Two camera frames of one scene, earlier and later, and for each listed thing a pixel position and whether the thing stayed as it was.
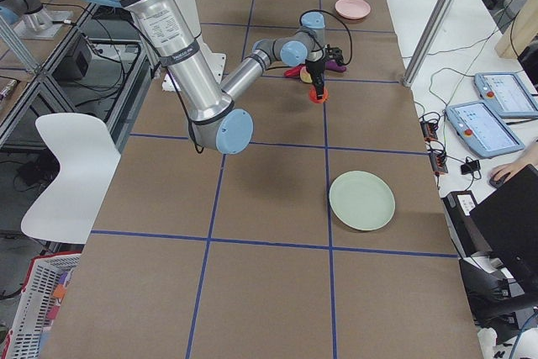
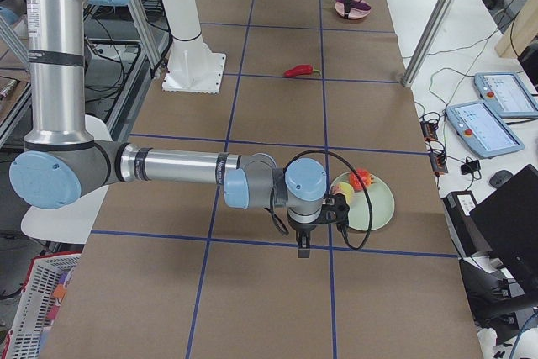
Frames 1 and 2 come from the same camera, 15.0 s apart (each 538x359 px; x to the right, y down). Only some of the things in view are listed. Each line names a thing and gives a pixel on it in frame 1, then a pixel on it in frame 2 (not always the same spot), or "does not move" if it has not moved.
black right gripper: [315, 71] to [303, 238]
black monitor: [508, 220] does not move
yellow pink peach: [304, 76] to [344, 188]
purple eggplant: [333, 65] to [355, 3]
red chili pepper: [293, 71] does not move
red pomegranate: [313, 96] to [366, 178]
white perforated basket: [43, 277] does not move
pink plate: [352, 8] does not move
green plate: [361, 200] does not move
